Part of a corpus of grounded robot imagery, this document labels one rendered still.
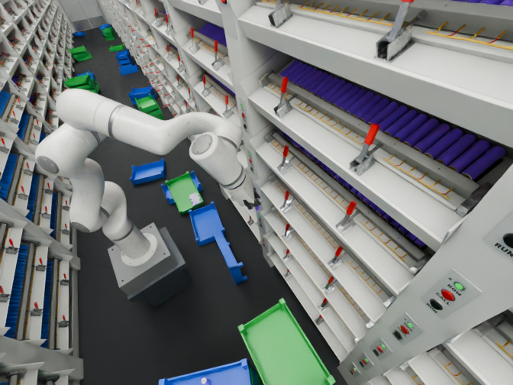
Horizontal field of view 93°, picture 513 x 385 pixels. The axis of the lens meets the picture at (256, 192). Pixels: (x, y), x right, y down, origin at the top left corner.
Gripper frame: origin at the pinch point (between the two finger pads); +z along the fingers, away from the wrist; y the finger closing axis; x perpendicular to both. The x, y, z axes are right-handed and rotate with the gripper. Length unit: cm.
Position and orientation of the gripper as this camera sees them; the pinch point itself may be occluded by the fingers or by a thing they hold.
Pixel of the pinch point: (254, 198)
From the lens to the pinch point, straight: 83.6
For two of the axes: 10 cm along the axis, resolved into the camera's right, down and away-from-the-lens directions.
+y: 1.0, 8.5, -5.2
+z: 4.0, 4.4, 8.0
